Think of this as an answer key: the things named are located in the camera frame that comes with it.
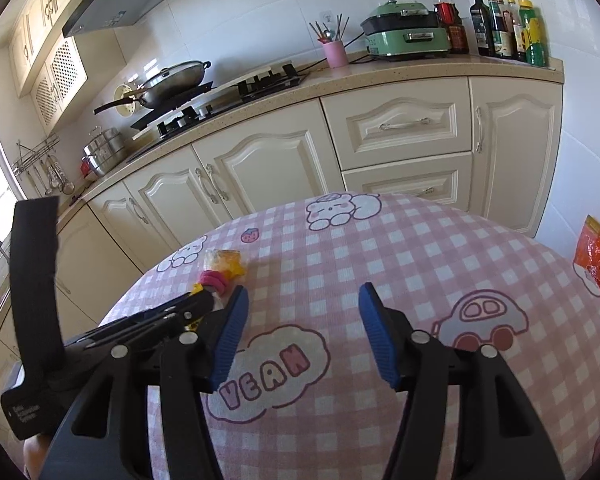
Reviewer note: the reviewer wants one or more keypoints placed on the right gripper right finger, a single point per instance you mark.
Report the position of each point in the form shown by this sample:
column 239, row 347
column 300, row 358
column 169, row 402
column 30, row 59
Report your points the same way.
column 414, row 362

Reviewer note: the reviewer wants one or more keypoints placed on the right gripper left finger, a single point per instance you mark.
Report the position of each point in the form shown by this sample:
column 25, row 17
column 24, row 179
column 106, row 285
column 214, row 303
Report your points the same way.
column 196, row 362

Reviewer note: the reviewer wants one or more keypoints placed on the yellow pink toy wrapper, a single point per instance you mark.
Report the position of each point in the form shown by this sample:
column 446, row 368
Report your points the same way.
column 219, row 270

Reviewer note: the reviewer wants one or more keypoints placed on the pink checkered tablecloth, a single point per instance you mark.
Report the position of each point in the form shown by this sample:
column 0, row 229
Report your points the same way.
column 304, row 399

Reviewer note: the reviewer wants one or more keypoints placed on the red container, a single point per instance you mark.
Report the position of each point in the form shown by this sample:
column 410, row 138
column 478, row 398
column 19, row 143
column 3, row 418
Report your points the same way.
column 86, row 170

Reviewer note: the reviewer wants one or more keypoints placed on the steel steamer pot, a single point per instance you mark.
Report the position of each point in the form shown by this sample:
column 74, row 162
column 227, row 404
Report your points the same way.
column 105, row 150

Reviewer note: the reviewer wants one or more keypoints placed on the cream lower cabinets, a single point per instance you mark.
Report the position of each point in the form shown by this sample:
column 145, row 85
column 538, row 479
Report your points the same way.
column 479, row 135

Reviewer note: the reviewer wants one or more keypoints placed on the black gas stove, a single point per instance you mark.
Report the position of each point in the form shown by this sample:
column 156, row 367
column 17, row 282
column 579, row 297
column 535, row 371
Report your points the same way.
column 219, row 100

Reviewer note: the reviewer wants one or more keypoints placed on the black wok with lid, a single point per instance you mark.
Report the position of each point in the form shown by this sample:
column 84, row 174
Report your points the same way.
column 166, row 84

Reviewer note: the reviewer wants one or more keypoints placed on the pink utensil holder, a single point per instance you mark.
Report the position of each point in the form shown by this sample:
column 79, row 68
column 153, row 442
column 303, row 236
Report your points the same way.
column 335, row 54

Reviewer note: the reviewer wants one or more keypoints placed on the green bottle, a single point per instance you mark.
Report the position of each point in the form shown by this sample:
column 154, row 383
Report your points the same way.
column 532, row 34

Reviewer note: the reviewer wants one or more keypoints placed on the green electric cooker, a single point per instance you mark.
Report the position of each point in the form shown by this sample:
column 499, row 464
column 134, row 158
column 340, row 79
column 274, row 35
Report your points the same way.
column 404, row 30

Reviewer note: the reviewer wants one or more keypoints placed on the cream upper cabinet left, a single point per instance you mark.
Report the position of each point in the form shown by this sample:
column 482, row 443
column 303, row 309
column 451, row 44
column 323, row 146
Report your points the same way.
column 59, row 73

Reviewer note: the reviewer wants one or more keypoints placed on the dark soy sauce bottle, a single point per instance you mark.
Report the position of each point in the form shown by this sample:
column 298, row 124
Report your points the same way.
column 480, row 17

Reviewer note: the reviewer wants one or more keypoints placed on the red sauce bottle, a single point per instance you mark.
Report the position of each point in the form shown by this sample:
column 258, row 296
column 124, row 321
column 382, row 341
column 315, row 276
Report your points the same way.
column 449, row 17

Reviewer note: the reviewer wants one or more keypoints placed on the orange bag on wall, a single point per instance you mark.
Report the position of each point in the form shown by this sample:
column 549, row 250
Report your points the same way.
column 586, row 261

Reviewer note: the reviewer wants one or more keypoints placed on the wall utensil rack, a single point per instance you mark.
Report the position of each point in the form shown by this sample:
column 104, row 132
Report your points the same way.
column 40, row 167

